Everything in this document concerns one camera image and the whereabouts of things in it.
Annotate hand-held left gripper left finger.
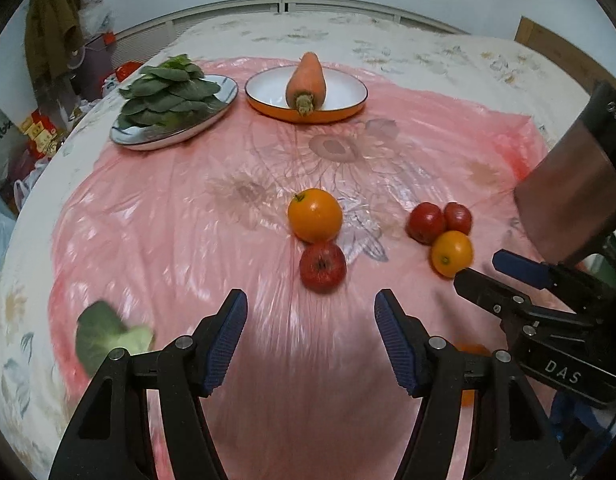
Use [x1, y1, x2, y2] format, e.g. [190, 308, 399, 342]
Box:
[48, 288, 249, 480]

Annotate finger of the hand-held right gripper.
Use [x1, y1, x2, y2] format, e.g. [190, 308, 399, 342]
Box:
[492, 250, 611, 311]
[454, 267, 601, 328]

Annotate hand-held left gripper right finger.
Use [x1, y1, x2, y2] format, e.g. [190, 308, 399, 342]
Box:
[374, 288, 574, 480]

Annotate red tomato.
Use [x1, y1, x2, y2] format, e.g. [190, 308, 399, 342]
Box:
[444, 202, 474, 236]
[406, 202, 446, 244]

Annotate small red apple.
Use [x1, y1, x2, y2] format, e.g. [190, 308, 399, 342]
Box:
[300, 241, 347, 293]

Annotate copper and black kettle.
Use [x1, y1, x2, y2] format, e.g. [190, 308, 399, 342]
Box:
[513, 80, 616, 266]

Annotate pink plastic sheet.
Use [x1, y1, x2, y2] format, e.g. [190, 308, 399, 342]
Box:
[48, 57, 589, 480]

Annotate bok choy leaf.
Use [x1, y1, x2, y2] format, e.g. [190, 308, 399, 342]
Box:
[75, 301, 156, 378]

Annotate wooden headboard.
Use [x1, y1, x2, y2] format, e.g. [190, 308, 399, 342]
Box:
[514, 16, 616, 111]

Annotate white plate with blue rim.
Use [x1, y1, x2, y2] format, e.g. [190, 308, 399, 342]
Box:
[110, 75, 239, 152]

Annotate orange enamel plate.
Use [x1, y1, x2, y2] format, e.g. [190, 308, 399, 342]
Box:
[244, 65, 369, 123]

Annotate white plastic bag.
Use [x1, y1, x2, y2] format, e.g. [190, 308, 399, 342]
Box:
[12, 160, 53, 211]

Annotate pile of spinach leaves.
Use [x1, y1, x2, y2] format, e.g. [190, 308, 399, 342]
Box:
[116, 54, 226, 128]

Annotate carrot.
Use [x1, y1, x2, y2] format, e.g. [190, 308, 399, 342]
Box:
[285, 51, 327, 117]

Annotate red gift box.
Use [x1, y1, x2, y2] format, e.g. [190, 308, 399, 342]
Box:
[20, 110, 68, 158]

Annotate grey printed bag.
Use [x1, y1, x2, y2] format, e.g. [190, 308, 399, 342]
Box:
[0, 106, 28, 188]

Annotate purple storage bin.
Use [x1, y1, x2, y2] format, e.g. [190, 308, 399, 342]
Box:
[70, 35, 116, 101]

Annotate white slatted panel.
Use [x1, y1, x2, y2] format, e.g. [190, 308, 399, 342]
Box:
[108, 0, 469, 68]

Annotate clear plastic bags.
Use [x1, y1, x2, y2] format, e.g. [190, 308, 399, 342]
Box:
[78, 0, 118, 36]

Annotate olive green coat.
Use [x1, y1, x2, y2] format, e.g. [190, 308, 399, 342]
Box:
[25, 0, 83, 91]

